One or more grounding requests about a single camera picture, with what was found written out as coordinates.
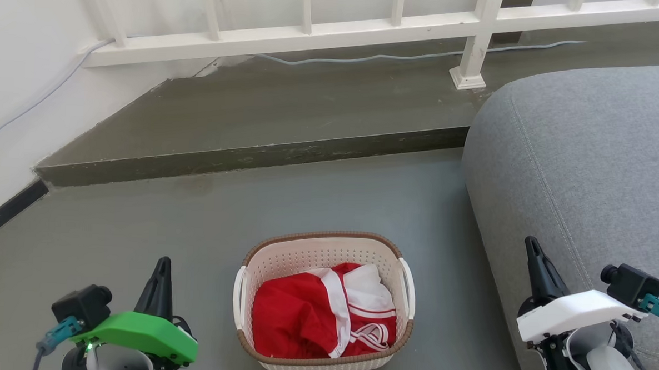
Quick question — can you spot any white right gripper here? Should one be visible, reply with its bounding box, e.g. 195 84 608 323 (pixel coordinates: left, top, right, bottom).
516 235 651 349

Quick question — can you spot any white railing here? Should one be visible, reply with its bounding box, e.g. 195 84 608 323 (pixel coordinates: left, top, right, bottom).
81 0 659 99

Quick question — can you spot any grey fabric sofa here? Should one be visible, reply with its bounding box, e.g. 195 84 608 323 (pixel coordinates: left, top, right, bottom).
452 54 659 370

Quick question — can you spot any black baseboard strip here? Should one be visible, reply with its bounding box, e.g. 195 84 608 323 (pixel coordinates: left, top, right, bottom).
0 177 50 254

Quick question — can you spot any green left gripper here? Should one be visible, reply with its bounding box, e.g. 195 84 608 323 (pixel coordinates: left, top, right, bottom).
71 253 202 367

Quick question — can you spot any white plastic laundry basket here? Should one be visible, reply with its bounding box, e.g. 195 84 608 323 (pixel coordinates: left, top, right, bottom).
229 227 418 370

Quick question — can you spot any light grey floor cable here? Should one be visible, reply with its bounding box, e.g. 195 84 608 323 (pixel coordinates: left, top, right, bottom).
0 15 588 181

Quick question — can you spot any white garment with red stripes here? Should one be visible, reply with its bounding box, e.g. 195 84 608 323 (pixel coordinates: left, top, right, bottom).
340 262 400 317

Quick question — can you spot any teal left camera connector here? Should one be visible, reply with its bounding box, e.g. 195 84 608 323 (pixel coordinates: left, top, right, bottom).
36 314 84 358

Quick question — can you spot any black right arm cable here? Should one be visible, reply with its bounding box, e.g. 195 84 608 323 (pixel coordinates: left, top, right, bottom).
610 322 659 370

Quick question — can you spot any red garment with white stripe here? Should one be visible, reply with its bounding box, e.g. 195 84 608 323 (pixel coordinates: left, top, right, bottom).
249 258 401 364

